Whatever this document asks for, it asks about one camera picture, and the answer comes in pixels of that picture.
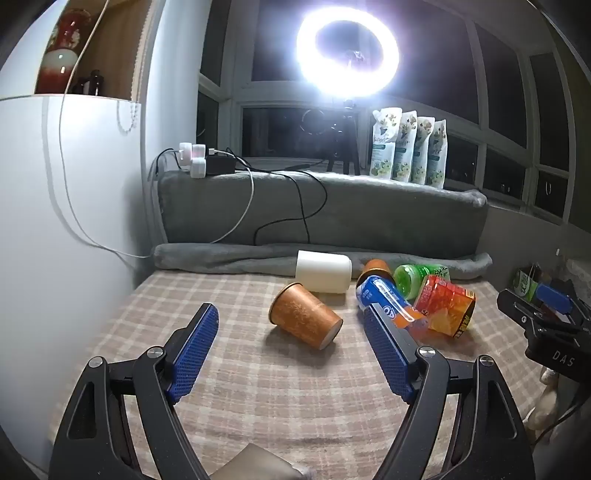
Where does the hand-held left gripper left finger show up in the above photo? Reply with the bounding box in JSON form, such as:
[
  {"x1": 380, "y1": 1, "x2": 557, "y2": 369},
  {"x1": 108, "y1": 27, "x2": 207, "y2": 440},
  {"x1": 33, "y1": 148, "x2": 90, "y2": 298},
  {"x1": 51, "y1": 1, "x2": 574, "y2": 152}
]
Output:
[{"x1": 48, "y1": 303, "x2": 219, "y2": 480}]

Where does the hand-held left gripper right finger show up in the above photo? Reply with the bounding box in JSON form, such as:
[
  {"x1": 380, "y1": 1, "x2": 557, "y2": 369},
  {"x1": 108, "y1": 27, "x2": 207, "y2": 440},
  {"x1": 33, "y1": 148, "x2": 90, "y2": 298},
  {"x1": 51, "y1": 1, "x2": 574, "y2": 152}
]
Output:
[{"x1": 363, "y1": 305, "x2": 536, "y2": 480}]

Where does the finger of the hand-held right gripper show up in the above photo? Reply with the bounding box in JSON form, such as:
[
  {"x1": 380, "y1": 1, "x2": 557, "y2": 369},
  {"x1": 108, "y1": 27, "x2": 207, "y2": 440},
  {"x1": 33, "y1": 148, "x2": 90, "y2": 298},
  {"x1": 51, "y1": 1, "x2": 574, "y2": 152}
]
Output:
[
  {"x1": 497, "y1": 288, "x2": 579, "y2": 334},
  {"x1": 536, "y1": 278, "x2": 591, "y2": 324}
]

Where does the brown paper cup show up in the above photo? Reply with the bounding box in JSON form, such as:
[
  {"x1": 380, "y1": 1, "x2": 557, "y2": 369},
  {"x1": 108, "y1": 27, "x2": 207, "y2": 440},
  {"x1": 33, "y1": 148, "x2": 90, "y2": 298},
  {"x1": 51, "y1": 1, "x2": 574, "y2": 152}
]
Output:
[{"x1": 269, "y1": 282, "x2": 344, "y2": 350}]

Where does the small brown cup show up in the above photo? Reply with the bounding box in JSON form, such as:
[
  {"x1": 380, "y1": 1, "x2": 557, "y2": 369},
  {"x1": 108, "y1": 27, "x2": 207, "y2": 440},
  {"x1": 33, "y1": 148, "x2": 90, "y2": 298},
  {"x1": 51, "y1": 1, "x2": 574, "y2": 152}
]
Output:
[{"x1": 357, "y1": 259, "x2": 396, "y2": 289}]

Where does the white cup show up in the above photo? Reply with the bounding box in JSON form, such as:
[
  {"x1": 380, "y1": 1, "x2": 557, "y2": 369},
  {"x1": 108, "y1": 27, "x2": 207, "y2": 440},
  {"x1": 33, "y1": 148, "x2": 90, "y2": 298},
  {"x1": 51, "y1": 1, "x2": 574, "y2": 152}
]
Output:
[{"x1": 295, "y1": 250, "x2": 352, "y2": 295}]

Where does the green box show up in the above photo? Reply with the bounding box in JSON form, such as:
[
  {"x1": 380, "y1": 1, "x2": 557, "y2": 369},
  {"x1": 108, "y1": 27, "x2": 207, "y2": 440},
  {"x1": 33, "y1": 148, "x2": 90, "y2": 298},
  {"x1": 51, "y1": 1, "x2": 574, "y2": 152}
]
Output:
[{"x1": 514, "y1": 265, "x2": 542, "y2": 303}]

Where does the blue snack packet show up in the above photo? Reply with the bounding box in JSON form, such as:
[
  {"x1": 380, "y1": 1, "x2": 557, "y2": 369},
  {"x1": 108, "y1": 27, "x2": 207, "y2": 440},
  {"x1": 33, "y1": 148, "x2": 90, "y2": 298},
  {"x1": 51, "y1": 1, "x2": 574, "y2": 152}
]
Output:
[{"x1": 355, "y1": 275, "x2": 428, "y2": 329}]

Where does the orange snack packet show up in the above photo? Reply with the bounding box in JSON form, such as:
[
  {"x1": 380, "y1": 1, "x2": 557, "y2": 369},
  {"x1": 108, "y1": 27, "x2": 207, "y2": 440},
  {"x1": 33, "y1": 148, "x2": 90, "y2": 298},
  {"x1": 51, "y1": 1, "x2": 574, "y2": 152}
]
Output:
[{"x1": 412, "y1": 275, "x2": 476, "y2": 340}]

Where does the green plastic bottle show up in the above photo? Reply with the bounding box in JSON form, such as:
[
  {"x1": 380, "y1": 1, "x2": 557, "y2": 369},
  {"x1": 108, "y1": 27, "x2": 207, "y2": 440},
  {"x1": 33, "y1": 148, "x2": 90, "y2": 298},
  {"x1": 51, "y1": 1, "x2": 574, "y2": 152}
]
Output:
[{"x1": 393, "y1": 263, "x2": 451, "y2": 299}]

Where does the plaid bed sheet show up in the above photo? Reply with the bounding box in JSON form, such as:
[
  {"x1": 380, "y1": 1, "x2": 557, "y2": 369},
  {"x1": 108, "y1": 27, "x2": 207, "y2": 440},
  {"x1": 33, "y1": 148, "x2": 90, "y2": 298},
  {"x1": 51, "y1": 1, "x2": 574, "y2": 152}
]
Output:
[{"x1": 50, "y1": 270, "x2": 555, "y2": 480}]

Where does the rolled grey blanket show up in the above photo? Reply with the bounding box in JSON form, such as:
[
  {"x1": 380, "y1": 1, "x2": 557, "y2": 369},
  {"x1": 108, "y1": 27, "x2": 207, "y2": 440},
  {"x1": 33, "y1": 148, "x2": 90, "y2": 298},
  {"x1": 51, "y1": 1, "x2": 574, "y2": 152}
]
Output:
[{"x1": 152, "y1": 243, "x2": 494, "y2": 281}]

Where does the green white pouch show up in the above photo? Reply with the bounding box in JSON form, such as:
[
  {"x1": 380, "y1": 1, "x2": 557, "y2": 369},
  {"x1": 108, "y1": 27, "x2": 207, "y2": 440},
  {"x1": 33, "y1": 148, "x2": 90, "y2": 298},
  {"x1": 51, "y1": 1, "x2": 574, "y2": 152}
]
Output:
[
  {"x1": 410, "y1": 117, "x2": 436, "y2": 186},
  {"x1": 427, "y1": 120, "x2": 449, "y2": 189},
  {"x1": 391, "y1": 112, "x2": 419, "y2": 182},
  {"x1": 370, "y1": 108, "x2": 402, "y2": 179}
]

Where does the black power strip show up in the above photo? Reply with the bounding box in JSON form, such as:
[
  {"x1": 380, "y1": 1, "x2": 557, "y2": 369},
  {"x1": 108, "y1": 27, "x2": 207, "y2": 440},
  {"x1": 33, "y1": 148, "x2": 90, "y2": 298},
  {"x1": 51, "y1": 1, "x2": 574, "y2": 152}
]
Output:
[{"x1": 204, "y1": 154, "x2": 237, "y2": 177}]

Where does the white cabinet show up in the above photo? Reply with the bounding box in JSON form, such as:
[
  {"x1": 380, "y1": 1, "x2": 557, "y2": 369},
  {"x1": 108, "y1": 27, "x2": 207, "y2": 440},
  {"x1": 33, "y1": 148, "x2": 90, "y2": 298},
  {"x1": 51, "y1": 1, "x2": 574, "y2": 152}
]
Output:
[{"x1": 0, "y1": 0, "x2": 204, "y2": 462}]

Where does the black tripod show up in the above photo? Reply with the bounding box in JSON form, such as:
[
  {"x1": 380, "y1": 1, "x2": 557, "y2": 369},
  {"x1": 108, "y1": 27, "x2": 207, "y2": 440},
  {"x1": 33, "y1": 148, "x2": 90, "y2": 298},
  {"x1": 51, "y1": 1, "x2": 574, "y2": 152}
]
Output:
[{"x1": 300, "y1": 98, "x2": 362, "y2": 176}]

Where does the dark glass bottle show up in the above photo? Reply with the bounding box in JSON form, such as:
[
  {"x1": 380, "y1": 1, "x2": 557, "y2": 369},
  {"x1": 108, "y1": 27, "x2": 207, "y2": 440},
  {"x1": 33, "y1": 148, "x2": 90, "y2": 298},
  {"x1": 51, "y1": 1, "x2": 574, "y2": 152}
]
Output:
[{"x1": 71, "y1": 69, "x2": 107, "y2": 97}]

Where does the red ceramic vase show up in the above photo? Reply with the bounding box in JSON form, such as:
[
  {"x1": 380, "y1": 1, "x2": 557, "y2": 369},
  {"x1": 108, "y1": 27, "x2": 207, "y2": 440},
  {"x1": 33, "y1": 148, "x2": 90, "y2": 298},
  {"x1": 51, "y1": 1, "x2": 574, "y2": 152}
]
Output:
[{"x1": 35, "y1": 8, "x2": 93, "y2": 96}]

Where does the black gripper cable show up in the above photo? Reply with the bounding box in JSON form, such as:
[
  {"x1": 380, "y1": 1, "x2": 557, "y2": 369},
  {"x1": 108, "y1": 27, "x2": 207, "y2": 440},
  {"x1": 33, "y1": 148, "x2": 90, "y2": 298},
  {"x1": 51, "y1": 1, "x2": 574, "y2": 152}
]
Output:
[{"x1": 530, "y1": 381, "x2": 588, "y2": 445}]

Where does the short white cable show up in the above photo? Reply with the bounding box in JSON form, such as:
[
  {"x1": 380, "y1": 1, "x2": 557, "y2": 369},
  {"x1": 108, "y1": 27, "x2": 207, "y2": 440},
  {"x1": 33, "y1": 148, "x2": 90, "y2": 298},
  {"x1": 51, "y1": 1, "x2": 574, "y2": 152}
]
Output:
[{"x1": 208, "y1": 148, "x2": 256, "y2": 244}]

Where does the long white cable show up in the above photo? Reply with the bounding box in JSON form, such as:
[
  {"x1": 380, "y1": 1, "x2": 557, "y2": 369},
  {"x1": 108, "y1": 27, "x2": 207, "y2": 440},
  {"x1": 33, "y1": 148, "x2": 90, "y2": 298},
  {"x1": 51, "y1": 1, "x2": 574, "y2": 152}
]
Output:
[{"x1": 58, "y1": 0, "x2": 155, "y2": 259}]

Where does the white bead cord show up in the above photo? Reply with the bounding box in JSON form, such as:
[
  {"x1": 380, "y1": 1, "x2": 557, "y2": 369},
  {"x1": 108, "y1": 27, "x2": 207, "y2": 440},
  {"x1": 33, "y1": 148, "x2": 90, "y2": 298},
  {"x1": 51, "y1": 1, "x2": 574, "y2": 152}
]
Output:
[{"x1": 117, "y1": 99, "x2": 142, "y2": 135}]

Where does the ring light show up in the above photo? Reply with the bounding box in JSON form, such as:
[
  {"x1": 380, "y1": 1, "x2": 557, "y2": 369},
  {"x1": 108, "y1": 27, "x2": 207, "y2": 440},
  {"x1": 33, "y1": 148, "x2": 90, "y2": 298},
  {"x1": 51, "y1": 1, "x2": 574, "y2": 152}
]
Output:
[{"x1": 295, "y1": 6, "x2": 400, "y2": 100}]

